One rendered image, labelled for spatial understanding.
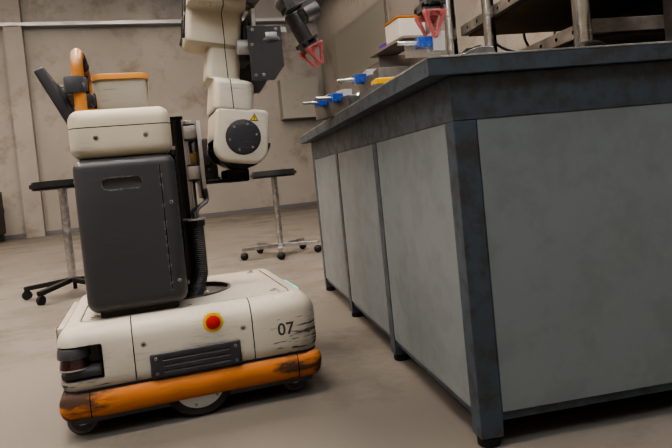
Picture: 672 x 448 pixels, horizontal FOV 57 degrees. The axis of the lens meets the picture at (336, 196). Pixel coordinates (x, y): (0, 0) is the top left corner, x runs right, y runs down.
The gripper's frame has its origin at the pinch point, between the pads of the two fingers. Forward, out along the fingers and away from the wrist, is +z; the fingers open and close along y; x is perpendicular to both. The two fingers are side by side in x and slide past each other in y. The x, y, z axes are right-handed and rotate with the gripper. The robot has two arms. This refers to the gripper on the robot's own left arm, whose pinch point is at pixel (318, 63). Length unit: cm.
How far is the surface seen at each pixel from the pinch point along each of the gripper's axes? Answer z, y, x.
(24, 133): -174, 983, 181
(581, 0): 26, -42, -77
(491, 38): 27, 32, -91
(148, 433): 59, -55, 106
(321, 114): 16.6, 6.3, 6.6
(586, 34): 36, -43, -73
